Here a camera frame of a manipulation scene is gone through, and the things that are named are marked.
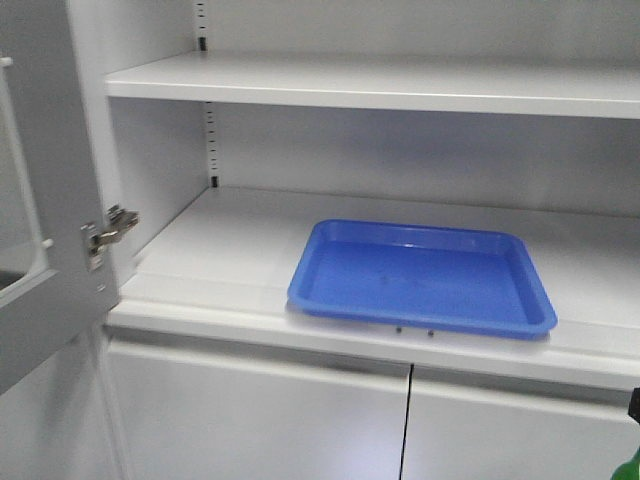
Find green plastic spoon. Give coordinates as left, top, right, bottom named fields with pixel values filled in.
left=611, top=449, right=640, bottom=480

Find lower cabinet doors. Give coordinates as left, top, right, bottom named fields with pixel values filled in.
left=106, top=330, right=639, bottom=479

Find grey cabinet door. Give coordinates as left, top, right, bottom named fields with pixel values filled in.
left=1, top=1, right=118, bottom=391

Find upper cabinet shelf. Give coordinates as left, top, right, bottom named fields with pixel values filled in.
left=105, top=51, right=639, bottom=119

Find blue plastic tray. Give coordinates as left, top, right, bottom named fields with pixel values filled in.
left=288, top=219, right=558, bottom=340

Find metal door hinge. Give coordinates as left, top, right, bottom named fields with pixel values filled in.
left=80, top=204, right=140, bottom=272

